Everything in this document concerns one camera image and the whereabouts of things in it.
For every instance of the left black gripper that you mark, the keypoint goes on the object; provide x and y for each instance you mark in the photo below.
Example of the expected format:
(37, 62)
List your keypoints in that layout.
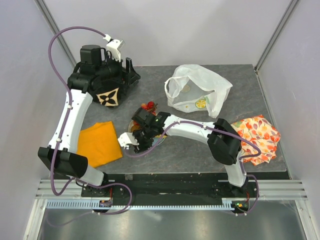
(127, 76)

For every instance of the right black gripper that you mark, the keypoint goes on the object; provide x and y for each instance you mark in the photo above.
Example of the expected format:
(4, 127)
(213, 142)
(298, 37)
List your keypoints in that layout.
(142, 146)

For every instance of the red fake cherry bunch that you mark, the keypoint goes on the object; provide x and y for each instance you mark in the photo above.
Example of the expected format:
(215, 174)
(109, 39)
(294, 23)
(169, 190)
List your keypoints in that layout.
(149, 106)

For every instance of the white plastic bag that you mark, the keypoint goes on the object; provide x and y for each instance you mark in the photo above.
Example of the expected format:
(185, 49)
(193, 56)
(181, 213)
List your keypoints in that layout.
(194, 88)

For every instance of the brown fake kiwi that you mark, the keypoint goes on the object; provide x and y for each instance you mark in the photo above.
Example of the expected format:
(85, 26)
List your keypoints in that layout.
(135, 128)

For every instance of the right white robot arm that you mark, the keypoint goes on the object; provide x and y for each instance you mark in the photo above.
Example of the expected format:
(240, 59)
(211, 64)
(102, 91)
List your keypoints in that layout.
(222, 140)

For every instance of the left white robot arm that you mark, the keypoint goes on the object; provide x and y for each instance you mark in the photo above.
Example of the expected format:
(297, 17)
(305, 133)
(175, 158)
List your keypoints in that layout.
(60, 155)

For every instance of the cream and blue plate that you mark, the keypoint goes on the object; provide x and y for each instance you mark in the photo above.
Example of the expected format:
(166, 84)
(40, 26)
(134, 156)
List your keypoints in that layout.
(158, 137)

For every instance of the black patterned cloth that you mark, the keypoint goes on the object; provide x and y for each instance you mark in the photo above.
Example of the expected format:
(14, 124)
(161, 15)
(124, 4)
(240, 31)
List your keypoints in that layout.
(110, 93)

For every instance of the grey stone mat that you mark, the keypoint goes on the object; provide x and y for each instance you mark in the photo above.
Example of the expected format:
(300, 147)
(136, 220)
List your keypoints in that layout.
(178, 154)

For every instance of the orange folded cloth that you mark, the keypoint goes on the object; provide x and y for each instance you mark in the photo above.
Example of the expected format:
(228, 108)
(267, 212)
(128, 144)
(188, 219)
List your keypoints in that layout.
(99, 144)

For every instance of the floral orange cloth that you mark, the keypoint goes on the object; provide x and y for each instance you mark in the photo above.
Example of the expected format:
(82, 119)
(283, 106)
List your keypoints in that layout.
(261, 133)

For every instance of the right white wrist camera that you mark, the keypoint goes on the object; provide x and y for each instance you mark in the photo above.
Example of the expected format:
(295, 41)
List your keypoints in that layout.
(126, 140)

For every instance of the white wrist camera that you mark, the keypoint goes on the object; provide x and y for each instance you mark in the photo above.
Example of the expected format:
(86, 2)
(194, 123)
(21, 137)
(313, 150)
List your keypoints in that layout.
(113, 46)
(126, 140)

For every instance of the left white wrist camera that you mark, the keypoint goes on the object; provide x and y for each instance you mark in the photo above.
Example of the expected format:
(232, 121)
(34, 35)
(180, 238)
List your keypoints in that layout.
(113, 46)

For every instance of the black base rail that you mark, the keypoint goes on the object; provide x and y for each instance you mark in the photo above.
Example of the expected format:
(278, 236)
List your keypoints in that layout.
(184, 188)

